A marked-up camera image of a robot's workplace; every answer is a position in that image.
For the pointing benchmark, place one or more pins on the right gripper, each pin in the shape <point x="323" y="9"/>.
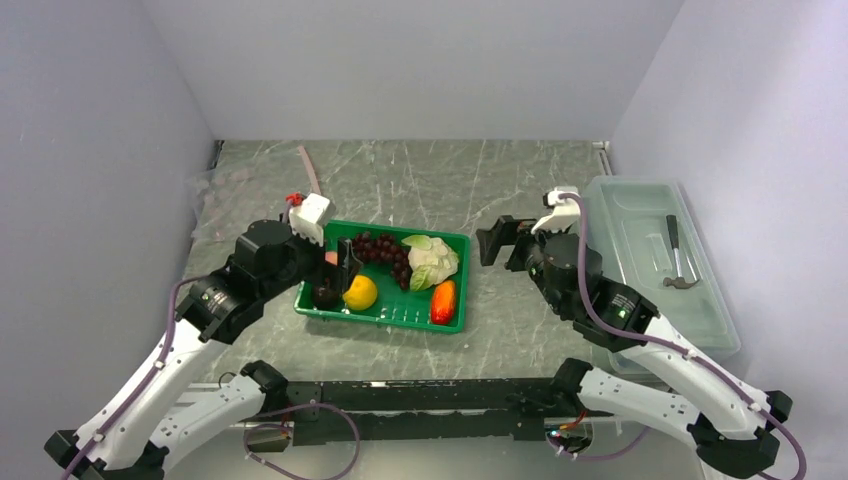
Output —
<point x="506" y="227"/>

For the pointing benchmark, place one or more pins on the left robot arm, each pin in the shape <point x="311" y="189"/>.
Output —
<point x="134" y="436"/>

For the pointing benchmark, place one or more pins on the clear plastic storage box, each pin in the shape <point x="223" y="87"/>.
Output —
<point x="627" y="227"/>

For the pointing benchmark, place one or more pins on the clear zip top bag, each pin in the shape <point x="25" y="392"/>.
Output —
<point x="251" y="180"/>

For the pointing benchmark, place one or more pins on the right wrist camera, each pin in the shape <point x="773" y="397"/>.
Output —
<point x="564" y="210"/>

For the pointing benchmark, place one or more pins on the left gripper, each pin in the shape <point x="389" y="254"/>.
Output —
<point x="348" y="264"/>

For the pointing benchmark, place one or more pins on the small hammer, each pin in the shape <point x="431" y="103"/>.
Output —
<point x="678" y="282"/>

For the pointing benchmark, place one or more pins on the red orange mango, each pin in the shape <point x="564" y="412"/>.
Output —
<point x="443" y="303"/>

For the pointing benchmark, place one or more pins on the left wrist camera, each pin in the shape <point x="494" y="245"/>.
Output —
<point x="308" y="219"/>

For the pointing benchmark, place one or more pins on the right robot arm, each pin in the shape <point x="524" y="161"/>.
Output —
<point x="729" y="424"/>

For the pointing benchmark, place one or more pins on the dark purple grapes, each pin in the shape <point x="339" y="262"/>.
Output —
<point x="382" y="249"/>

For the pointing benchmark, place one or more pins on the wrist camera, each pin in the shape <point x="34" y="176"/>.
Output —
<point x="308" y="219"/>
<point x="564" y="210"/>

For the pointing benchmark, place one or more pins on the yellow lemon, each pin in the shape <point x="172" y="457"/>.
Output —
<point x="362" y="294"/>

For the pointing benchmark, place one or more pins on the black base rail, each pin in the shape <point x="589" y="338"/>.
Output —
<point x="324" y="412"/>

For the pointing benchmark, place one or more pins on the green plastic tray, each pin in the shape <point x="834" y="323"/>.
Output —
<point x="394" y="307"/>

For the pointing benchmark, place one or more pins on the dark plum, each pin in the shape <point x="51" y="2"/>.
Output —
<point x="325" y="298"/>

